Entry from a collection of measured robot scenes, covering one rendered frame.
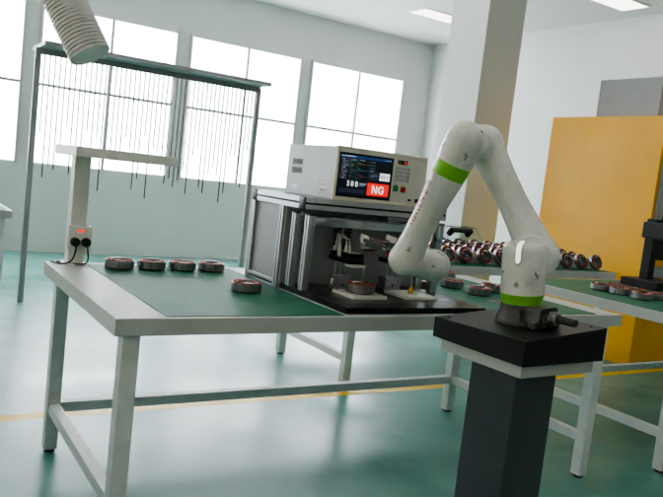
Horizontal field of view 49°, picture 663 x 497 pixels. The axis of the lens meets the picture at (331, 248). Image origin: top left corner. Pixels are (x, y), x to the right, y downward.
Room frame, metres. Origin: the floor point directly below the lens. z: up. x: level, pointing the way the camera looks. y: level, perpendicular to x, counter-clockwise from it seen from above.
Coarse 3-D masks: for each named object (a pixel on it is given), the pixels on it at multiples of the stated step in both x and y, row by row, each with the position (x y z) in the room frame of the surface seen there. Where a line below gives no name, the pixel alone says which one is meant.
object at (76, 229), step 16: (80, 160) 2.78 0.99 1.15; (128, 160) 2.60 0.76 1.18; (144, 160) 2.64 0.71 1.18; (160, 160) 2.67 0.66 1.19; (176, 160) 2.70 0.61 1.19; (80, 176) 2.78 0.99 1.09; (80, 192) 2.78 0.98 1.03; (80, 208) 2.78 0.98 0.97; (80, 224) 2.79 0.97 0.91; (80, 240) 2.75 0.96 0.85; (64, 256) 2.81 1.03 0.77; (80, 256) 2.79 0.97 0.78
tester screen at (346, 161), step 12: (348, 156) 2.78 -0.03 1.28; (360, 156) 2.81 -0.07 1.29; (348, 168) 2.78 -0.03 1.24; (360, 168) 2.81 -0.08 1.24; (372, 168) 2.84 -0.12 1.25; (384, 168) 2.87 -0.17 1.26; (360, 180) 2.81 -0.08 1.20; (372, 180) 2.84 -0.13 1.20; (336, 192) 2.76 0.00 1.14; (348, 192) 2.79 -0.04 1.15
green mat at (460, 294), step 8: (464, 280) 3.71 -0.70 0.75; (440, 288) 3.30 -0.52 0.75; (448, 288) 3.33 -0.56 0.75; (464, 288) 3.40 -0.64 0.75; (448, 296) 3.08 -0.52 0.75; (456, 296) 3.10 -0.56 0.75; (464, 296) 3.13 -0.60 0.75; (472, 296) 3.16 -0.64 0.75; (480, 296) 3.19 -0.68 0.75; (496, 296) 3.25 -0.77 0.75; (480, 304) 2.96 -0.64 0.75; (488, 304) 2.98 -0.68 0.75; (496, 304) 3.01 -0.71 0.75; (544, 304) 3.17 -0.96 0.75; (552, 304) 3.20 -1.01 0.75; (560, 312) 2.99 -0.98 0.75; (568, 312) 3.02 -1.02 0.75; (576, 312) 3.04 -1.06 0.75; (584, 312) 3.07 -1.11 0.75
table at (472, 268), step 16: (448, 256) 4.52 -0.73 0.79; (464, 256) 4.59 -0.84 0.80; (480, 256) 4.64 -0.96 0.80; (496, 256) 4.73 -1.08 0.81; (560, 256) 5.10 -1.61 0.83; (576, 256) 5.17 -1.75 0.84; (592, 256) 5.26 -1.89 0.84; (464, 272) 4.44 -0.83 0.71; (480, 272) 4.52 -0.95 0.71; (496, 272) 4.59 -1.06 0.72; (560, 272) 4.92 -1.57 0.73; (576, 272) 5.00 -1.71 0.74; (592, 272) 5.09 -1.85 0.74; (608, 272) 5.19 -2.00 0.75; (304, 336) 4.46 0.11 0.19; (352, 336) 4.07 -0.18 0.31; (336, 352) 4.14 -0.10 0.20; (352, 352) 4.07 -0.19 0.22
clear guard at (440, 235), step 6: (438, 228) 2.72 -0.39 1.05; (444, 228) 2.74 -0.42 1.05; (468, 228) 2.82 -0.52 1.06; (474, 228) 2.83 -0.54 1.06; (438, 234) 2.70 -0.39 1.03; (444, 234) 2.72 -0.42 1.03; (456, 234) 2.75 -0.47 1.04; (462, 234) 2.77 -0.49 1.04; (474, 234) 2.81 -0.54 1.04; (438, 240) 2.68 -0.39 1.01; (444, 240) 2.69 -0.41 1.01; (450, 240) 2.71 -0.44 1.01; (456, 240) 2.73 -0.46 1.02; (462, 240) 2.75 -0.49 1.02; (468, 240) 2.76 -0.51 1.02; (474, 240) 2.78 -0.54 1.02; (480, 240) 2.80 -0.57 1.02
